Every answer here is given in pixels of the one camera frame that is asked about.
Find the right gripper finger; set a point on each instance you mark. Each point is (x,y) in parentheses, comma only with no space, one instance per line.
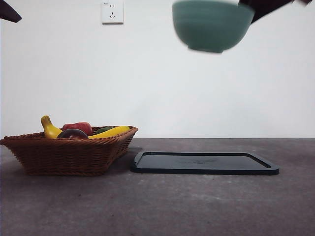
(261,3)
(261,13)

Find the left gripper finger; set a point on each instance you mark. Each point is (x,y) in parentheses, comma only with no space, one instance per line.
(8,11)

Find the teal ribbed bowl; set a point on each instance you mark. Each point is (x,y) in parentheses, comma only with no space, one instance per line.
(211,27)

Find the dark purple plum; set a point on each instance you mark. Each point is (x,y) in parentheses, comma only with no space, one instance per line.
(72,134)

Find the yellow banana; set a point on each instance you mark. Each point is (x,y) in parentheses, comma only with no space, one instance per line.
(50,130)

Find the red apple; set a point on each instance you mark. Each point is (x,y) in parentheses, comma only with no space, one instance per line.
(76,126)

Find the green vegetable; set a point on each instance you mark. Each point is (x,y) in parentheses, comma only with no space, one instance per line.
(103,129)

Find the brown wicker basket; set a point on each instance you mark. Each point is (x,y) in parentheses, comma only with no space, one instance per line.
(66,157)

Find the black rectangular tray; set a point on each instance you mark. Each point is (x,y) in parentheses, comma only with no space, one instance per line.
(197,163)

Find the white wall socket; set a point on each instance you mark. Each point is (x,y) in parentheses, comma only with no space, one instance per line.
(112,12)

